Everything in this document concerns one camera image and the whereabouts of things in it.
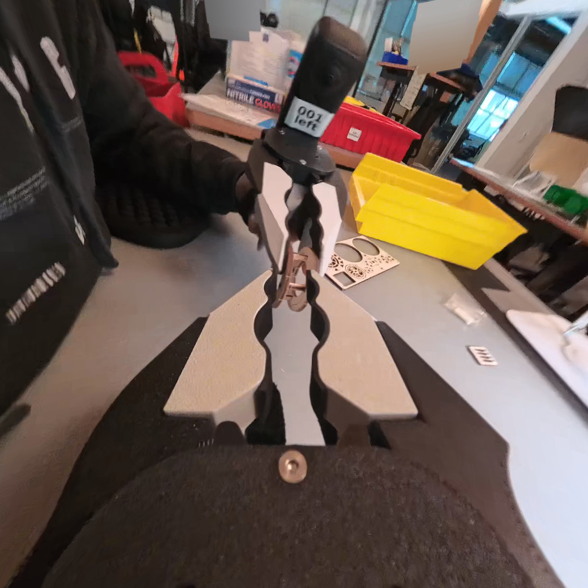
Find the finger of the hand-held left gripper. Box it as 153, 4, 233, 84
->
312, 183, 344, 279
253, 161, 294, 276

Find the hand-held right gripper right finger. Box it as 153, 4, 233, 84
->
309, 270, 420, 419

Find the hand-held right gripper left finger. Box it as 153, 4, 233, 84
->
164, 269, 273, 430

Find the wooden spool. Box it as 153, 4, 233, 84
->
271, 247, 318, 313

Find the wooden standing desk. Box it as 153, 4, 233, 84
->
375, 59, 465, 126

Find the laser-cut wooden sheet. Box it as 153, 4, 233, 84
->
325, 235, 399, 291

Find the red plastic tote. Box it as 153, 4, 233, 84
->
318, 101, 422, 163

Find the blue glove box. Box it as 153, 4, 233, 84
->
225, 76, 286, 115

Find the white wipes canister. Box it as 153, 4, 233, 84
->
287, 46, 306, 87

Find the yellow plastic bin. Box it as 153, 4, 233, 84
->
349, 154, 526, 270

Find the white cardboard box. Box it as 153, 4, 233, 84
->
229, 29, 294, 90

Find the clear plastic bag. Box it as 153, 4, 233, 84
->
443, 292, 488, 325

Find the red plastic basket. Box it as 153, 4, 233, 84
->
116, 51, 190, 130

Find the white flat device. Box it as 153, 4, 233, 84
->
504, 309, 588, 409

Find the wooden side table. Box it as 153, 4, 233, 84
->
449, 158, 588, 245

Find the person's black hoodie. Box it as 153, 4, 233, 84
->
0, 0, 118, 414

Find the green plastic object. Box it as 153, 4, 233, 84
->
544, 183, 588, 218

